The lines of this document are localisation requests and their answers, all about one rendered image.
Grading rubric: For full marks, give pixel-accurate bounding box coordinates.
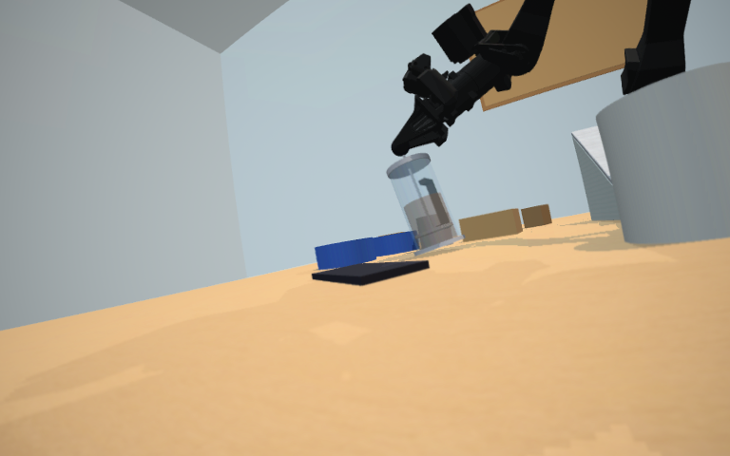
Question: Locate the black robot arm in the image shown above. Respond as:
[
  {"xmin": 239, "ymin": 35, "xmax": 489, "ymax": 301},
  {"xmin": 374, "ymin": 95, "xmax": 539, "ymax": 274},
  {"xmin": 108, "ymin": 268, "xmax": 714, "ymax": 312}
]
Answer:
[{"xmin": 402, "ymin": 0, "xmax": 691, "ymax": 99}]

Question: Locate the blue cylinder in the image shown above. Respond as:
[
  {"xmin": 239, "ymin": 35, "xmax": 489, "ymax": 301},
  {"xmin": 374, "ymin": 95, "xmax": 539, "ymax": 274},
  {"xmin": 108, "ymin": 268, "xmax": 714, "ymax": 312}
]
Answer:
[
  {"xmin": 373, "ymin": 232, "xmax": 417, "ymax": 257},
  {"xmin": 315, "ymin": 237, "xmax": 376, "ymax": 270}
]

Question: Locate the glass french press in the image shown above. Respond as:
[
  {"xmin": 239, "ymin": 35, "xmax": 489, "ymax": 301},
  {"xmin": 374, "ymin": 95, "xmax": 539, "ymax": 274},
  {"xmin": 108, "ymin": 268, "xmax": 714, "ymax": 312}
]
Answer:
[{"xmin": 386, "ymin": 142, "xmax": 465, "ymax": 256}]

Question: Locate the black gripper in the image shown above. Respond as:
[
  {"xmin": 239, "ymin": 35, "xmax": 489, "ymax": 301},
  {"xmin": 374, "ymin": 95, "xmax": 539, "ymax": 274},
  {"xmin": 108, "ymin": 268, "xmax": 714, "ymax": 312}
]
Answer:
[{"xmin": 394, "ymin": 69, "xmax": 481, "ymax": 149}]

